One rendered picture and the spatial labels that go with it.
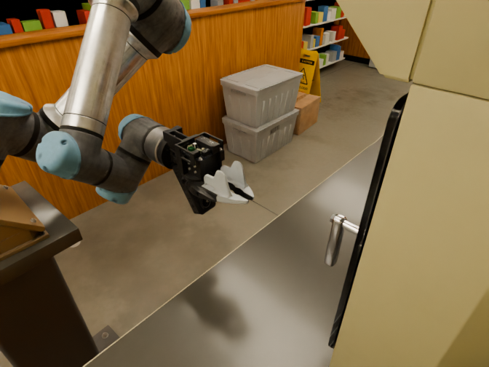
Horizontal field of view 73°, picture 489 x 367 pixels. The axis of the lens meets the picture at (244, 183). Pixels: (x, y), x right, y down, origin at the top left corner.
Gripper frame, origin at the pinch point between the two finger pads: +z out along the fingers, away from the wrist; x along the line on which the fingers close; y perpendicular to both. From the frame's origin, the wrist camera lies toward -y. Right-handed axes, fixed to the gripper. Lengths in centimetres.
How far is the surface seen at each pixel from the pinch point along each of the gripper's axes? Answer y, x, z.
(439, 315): 5.2, -5.3, 31.6
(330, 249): 0.8, -0.9, 17.1
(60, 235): -20, -21, -41
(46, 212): -20, -20, -52
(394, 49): 29.0, -5.3, 20.7
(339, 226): 5.5, -0.8, 17.7
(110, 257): -114, 12, -121
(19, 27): -4, 35, -223
